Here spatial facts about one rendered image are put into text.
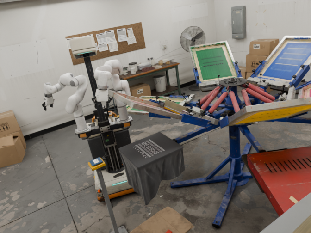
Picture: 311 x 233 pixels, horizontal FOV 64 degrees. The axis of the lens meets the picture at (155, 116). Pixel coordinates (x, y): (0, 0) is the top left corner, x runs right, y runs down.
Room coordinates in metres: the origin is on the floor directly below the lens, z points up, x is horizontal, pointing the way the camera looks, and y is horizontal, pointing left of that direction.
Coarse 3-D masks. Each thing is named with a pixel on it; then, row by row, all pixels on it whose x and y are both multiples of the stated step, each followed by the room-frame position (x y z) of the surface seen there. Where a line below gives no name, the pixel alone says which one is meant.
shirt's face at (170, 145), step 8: (152, 136) 2.32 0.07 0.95; (160, 136) 2.30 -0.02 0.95; (128, 144) 2.24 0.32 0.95; (136, 144) 2.21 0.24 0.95; (160, 144) 2.13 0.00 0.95; (168, 144) 2.11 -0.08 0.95; (176, 144) 2.08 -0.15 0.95; (128, 152) 2.09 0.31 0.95; (136, 152) 2.06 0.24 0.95; (168, 152) 1.96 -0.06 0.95; (136, 160) 1.92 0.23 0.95; (144, 160) 1.89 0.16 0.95; (152, 160) 1.87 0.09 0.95
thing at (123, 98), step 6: (108, 90) 2.25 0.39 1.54; (114, 96) 2.09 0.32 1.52; (120, 96) 1.99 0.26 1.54; (126, 96) 2.32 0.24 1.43; (132, 96) 2.37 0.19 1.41; (126, 102) 1.86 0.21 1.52; (132, 102) 1.79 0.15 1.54; (144, 102) 2.40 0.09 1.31; (150, 102) 2.43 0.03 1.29; (138, 108) 1.77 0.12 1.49; (144, 108) 1.80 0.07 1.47; (150, 108) 1.82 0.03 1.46; (162, 114) 1.86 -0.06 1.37; (168, 114) 1.89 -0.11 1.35; (174, 114) 1.91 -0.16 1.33
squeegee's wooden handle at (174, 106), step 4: (168, 100) 2.37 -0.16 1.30; (164, 104) 2.40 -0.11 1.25; (168, 104) 2.34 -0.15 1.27; (172, 104) 2.29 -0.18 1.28; (176, 104) 2.24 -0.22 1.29; (172, 108) 2.27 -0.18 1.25; (176, 108) 2.21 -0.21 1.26; (180, 108) 2.16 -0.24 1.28; (184, 108) 2.12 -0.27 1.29; (188, 108) 2.11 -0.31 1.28; (180, 112) 2.14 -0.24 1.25
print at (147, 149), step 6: (138, 144) 2.21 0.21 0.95; (144, 144) 2.18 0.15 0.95; (150, 144) 2.16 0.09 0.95; (156, 144) 2.14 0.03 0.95; (138, 150) 2.09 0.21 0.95; (144, 150) 2.07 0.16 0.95; (150, 150) 2.05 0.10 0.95; (156, 150) 2.03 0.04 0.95; (162, 150) 2.01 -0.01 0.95; (144, 156) 1.96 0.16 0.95; (150, 156) 1.94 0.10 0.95
